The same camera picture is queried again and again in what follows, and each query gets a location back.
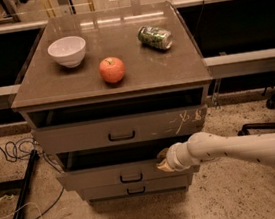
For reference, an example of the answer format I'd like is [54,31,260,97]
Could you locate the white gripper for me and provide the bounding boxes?
[156,142,193,172]

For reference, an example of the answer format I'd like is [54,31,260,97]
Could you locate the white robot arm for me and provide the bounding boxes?
[157,132,275,172]

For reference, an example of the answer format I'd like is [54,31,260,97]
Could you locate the grey drawer cabinet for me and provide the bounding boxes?
[0,0,228,214]

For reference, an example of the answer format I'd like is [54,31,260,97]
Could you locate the red apple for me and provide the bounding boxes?
[99,57,125,84]

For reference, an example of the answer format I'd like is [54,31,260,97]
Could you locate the green soda can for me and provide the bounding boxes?
[138,25,173,51]

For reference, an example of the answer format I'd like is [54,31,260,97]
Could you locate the white ceramic bowl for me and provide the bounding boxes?
[47,36,86,68]

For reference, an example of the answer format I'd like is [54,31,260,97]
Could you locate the black metal floor bar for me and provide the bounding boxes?
[13,149,39,219]

